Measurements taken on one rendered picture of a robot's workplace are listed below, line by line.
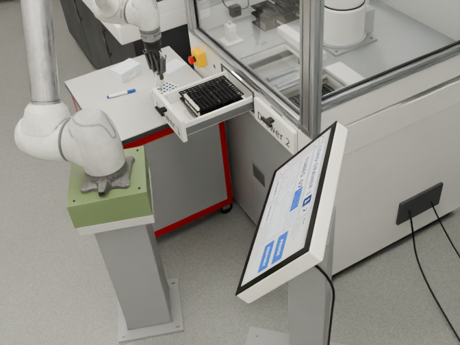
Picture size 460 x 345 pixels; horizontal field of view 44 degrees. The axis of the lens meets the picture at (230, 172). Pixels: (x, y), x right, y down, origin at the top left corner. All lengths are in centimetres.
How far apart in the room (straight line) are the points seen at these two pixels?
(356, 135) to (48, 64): 115
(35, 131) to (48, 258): 119
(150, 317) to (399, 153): 131
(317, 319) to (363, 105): 79
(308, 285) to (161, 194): 120
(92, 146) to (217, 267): 115
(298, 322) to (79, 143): 95
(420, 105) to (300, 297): 97
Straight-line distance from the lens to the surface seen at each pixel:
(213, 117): 233
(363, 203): 253
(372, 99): 217
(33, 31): 208
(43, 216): 340
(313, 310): 188
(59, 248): 319
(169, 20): 315
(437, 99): 246
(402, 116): 235
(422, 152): 260
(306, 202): 154
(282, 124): 218
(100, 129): 198
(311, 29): 184
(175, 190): 280
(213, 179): 288
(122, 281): 245
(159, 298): 256
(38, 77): 209
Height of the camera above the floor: 225
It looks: 42 degrees down
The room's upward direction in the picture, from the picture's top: 6 degrees counter-clockwise
